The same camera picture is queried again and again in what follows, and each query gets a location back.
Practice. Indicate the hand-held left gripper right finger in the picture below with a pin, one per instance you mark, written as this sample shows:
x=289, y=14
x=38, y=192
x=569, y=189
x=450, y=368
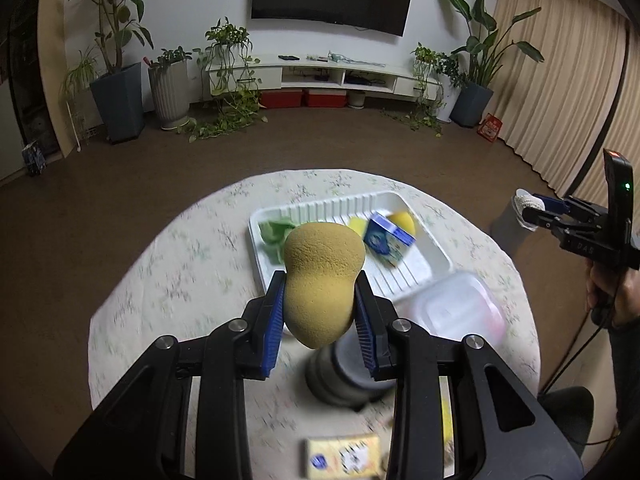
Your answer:
x=366, y=330

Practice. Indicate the person's right forearm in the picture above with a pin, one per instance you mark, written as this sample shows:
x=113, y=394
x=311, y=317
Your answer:
x=627, y=370

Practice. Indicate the small white pot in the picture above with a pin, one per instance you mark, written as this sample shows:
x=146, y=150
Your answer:
x=356, y=100

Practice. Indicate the trailing pothos plant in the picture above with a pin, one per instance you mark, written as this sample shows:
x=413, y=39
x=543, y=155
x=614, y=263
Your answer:
x=230, y=45

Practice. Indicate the person's leg in dark trousers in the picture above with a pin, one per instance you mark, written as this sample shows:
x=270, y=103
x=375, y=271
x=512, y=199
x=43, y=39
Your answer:
x=567, y=420

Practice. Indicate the black cylinder container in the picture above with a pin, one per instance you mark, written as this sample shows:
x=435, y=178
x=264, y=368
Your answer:
x=340, y=375

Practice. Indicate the small bushy trailing plant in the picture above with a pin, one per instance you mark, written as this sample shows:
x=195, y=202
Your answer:
x=430, y=60

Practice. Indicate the dark blue tapered planter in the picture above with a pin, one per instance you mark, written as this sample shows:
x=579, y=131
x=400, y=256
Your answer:
x=470, y=105

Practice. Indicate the beige curtain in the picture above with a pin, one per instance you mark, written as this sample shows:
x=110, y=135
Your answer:
x=565, y=85

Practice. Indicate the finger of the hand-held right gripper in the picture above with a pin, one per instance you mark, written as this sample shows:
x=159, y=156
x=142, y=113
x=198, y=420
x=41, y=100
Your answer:
x=555, y=221
x=555, y=203

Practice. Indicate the white plastic tray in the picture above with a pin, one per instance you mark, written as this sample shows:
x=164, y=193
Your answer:
x=400, y=275

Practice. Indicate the tan gourd-shaped makeup sponge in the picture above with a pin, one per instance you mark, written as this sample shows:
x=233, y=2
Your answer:
x=320, y=280

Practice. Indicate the white tall planter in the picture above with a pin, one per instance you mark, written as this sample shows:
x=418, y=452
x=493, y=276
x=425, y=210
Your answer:
x=446, y=105

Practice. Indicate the white ribbed planter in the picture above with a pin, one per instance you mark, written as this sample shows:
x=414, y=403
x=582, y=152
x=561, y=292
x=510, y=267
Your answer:
x=170, y=95

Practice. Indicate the yellow rectangular sponge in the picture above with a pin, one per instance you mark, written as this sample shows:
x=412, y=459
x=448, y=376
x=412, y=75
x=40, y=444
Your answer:
x=357, y=224

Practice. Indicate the red storage box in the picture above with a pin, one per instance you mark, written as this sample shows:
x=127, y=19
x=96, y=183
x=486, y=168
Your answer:
x=280, y=99
x=325, y=98

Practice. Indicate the red cardboard box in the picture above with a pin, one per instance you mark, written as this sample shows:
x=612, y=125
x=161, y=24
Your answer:
x=489, y=126

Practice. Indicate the small dark-leaf plant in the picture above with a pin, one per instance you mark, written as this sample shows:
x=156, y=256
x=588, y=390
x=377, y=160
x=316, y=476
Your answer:
x=170, y=56

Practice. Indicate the spindly green plant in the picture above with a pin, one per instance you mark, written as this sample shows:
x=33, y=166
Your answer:
x=80, y=75

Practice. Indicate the person's right hand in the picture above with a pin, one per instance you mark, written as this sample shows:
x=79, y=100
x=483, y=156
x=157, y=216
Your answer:
x=617, y=300

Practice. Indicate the translucent plastic container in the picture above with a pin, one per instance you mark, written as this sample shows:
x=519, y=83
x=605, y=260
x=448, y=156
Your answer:
x=450, y=305

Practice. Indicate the dark blue square planter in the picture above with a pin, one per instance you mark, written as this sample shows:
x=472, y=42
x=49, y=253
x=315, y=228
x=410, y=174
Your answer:
x=120, y=105

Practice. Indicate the white television cabinet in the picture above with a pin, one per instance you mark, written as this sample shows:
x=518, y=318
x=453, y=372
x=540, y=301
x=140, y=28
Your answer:
x=310, y=67

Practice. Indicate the large broad-leaf plant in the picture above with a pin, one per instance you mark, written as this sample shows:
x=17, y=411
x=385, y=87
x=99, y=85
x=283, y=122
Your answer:
x=482, y=45

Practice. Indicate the blue printed box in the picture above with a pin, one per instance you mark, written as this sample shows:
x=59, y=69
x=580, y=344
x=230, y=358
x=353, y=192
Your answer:
x=34, y=158

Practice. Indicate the floral tablecloth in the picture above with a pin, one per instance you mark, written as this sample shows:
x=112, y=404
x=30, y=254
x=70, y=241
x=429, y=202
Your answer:
x=200, y=260

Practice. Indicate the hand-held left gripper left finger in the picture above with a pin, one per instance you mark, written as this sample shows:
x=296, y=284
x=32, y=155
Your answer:
x=272, y=330

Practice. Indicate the tall leafy tree plant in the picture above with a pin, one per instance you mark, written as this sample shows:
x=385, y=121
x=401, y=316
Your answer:
x=112, y=5

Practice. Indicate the yellow lemon toy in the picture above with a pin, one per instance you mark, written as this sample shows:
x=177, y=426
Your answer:
x=402, y=221

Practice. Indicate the blue tissue packet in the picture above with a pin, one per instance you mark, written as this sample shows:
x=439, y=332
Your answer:
x=385, y=240

